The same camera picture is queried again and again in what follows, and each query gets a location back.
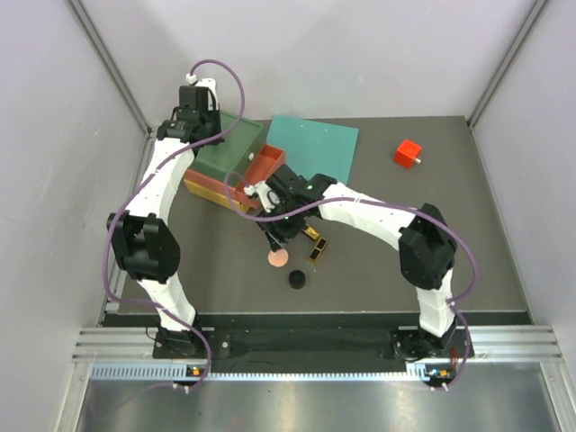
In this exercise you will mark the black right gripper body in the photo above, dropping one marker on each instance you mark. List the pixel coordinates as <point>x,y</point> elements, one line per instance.
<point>283,229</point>

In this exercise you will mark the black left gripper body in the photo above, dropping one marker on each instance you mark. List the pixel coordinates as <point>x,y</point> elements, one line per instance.
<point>211,121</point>

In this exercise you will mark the red drawer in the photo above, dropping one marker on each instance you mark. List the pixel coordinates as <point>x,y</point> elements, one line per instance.
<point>264,164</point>

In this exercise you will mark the gold black lipstick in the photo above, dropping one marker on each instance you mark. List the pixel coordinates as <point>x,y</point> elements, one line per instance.
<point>311,233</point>
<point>318,249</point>

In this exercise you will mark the yellow bottom drawer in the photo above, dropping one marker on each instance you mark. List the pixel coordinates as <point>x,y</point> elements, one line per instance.
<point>241,207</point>

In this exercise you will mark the green top drawer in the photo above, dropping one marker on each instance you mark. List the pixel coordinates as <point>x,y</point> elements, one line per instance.
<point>251,139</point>

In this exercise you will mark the three-tier drawer organizer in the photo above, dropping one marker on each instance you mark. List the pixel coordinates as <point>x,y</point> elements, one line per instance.
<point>205,176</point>

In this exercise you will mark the pink round compact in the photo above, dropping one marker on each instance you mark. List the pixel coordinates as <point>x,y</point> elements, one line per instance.
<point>278,258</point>

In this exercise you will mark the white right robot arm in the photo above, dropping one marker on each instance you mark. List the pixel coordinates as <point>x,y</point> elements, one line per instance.
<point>426,253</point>

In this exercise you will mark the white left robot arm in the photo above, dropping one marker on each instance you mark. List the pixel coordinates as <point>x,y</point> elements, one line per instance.
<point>143,245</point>

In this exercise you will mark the teal mat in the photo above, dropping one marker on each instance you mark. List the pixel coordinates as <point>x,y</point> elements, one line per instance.
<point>314,147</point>

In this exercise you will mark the red cube with peg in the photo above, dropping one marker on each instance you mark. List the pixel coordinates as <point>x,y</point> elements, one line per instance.
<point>407,154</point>

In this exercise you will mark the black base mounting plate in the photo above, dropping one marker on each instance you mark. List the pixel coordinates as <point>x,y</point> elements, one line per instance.
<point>274,346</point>

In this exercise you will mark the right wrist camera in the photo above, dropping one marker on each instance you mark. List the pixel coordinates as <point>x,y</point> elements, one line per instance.
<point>264,193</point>

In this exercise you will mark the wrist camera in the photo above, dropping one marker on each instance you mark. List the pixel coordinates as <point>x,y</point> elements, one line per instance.
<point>264,193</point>
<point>210,86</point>

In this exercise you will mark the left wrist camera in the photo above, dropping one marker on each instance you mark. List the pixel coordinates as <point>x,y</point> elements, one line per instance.
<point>210,86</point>

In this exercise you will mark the aluminium front rail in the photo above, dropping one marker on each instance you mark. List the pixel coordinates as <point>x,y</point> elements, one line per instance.
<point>127,354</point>

